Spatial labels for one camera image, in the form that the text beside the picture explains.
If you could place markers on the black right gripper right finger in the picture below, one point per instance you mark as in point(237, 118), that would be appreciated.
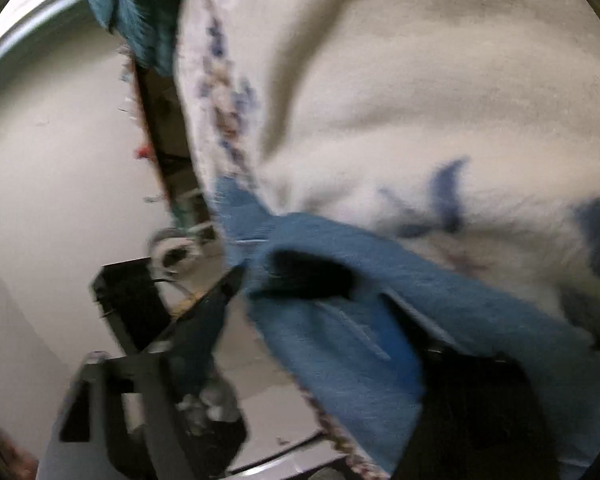
point(480, 417)

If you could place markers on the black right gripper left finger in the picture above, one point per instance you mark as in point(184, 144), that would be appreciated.
point(142, 417)

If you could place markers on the blue denim pants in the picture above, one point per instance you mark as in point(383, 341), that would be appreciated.
point(314, 289)

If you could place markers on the grey round floor object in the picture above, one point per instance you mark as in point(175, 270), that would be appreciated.
point(172, 253)

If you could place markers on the white floral fleece blanket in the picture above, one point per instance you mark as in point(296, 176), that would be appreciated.
point(467, 130)

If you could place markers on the teal velvet pillow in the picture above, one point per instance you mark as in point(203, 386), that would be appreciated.
point(149, 28)

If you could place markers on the wooden bed frame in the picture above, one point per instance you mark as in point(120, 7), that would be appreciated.
point(157, 110)

